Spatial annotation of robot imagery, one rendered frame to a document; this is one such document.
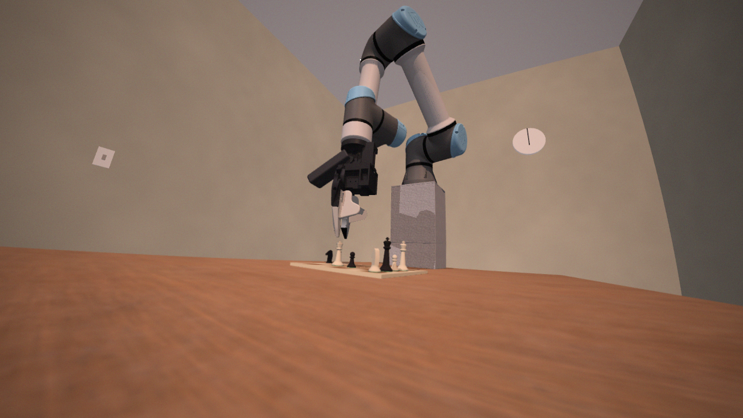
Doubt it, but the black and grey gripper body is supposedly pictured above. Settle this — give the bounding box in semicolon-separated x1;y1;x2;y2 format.
335;138;378;196

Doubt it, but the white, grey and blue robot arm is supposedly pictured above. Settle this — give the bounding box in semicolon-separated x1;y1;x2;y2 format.
307;6;467;188

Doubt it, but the chessboard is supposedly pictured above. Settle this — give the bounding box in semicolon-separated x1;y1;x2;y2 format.
290;262;428;279

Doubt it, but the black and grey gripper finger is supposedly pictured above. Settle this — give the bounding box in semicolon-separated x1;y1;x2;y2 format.
331;174;360;237
341;194;367;239

